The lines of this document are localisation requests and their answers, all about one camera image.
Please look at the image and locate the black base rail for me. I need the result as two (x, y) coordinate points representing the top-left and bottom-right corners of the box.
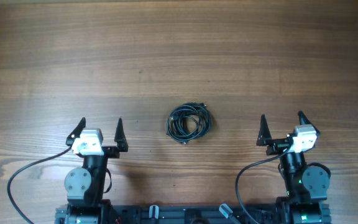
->
(54, 203), (332, 224)

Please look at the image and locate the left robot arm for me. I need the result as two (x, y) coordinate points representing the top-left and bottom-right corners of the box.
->
(55, 118), (129, 224)

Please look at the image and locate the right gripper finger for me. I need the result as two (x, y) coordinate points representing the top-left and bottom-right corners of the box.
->
(298, 111), (320, 135)
(256, 114), (272, 146)

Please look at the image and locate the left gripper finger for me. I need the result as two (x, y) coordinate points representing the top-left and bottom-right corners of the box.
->
(114, 118), (129, 152)
(66, 117), (86, 146)

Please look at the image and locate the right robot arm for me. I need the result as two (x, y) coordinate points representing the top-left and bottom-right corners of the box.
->
(256, 111), (332, 224)

